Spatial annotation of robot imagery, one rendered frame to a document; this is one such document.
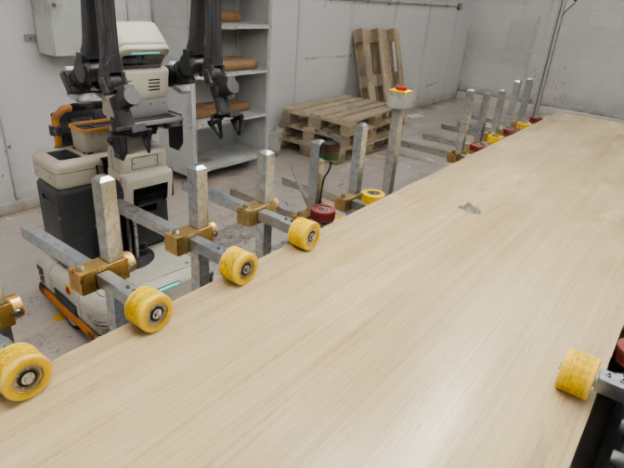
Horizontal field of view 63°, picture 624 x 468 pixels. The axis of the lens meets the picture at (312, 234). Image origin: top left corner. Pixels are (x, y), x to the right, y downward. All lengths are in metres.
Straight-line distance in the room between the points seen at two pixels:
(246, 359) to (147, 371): 0.18
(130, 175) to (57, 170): 0.33
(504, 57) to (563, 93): 1.11
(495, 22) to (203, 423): 8.98
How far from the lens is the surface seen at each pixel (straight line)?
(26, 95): 3.98
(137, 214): 1.46
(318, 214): 1.62
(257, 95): 4.86
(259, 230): 1.53
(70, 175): 2.43
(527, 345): 1.18
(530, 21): 9.33
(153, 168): 2.30
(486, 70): 9.55
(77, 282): 1.18
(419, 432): 0.91
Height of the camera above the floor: 1.54
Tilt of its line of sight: 25 degrees down
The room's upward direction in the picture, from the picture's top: 4 degrees clockwise
